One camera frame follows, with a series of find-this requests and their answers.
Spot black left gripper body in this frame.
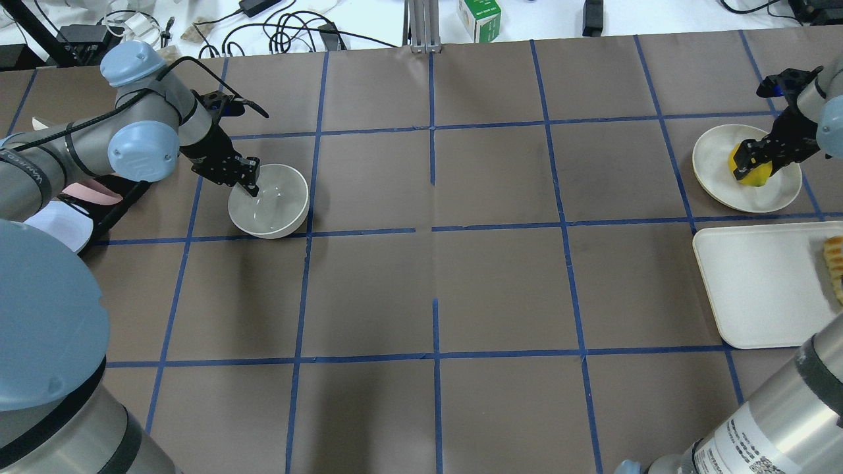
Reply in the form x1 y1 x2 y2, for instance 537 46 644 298
181 128 243 186

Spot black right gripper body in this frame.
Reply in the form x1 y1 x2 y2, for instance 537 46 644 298
764 112 820 173

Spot yellow lemon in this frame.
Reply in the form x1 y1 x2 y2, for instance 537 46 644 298
726 140 773 187

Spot white ceramic bowl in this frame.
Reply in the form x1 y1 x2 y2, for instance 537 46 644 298
228 164 310 240

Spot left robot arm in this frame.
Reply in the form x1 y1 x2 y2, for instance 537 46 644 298
82 32 785 473

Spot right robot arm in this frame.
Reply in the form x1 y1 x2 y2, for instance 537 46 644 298
616 58 842 473

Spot white round plate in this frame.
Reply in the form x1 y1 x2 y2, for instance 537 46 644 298
692 124 803 213

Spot sliced bread loaf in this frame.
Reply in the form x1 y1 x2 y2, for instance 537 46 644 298
823 235 842 304

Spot black dish rack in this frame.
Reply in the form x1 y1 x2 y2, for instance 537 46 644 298
76 174 151 247

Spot pink plate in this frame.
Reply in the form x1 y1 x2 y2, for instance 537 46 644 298
62 180 123 206

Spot white rectangular tray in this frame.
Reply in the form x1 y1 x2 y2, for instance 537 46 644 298
692 221 841 349

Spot light blue plate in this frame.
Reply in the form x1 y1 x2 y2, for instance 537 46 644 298
24 201 94 254

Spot green white carton box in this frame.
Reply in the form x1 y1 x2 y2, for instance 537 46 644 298
457 1 503 44

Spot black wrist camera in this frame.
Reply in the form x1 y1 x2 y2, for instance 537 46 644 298
194 91 245 124

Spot black cable bundle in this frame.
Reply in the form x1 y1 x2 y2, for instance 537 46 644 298
191 0 399 59

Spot aluminium frame post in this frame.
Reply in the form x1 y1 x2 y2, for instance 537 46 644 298
402 0 442 54

